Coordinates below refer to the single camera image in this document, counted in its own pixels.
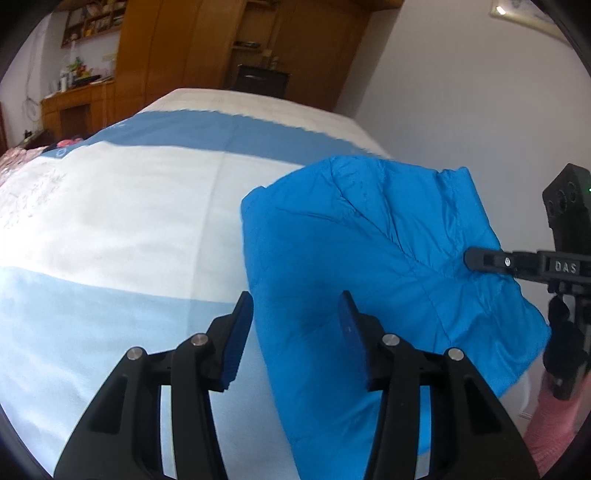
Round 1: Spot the blue padded jacket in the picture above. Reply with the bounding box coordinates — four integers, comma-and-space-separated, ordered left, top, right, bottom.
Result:
241, 155, 553, 480

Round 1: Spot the wall shelf with clutter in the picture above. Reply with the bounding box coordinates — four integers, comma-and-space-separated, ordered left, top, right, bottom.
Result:
61, 0, 131, 48

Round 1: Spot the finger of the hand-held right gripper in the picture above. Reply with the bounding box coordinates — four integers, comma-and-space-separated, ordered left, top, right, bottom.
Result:
464, 247, 541, 280

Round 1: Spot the person's right forearm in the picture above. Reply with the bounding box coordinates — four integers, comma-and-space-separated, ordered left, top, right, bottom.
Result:
525, 368, 591, 477

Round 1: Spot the wooden wardrobe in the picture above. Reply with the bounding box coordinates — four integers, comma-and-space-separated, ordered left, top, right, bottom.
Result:
113, 0, 376, 115

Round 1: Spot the blue and white bed sheet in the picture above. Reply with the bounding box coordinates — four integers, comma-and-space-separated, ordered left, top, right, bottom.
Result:
0, 109, 398, 480

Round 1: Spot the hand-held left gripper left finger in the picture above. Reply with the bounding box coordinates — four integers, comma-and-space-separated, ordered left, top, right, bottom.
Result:
54, 291, 254, 480

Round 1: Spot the wooden desk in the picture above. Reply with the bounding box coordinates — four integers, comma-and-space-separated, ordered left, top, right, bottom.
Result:
40, 79, 117, 145

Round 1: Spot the beige mattress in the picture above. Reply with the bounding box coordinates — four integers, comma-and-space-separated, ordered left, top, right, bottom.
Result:
137, 88, 394, 160

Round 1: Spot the framed wall picture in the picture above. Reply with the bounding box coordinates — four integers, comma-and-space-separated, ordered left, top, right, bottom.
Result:
489, 0, 570, 45

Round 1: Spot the pink floral quilt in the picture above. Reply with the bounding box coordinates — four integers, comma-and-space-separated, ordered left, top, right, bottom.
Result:
0, 136, 85, 186

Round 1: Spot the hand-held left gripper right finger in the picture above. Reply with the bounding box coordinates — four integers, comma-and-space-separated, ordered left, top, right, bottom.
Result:
337, 291, 540, 480

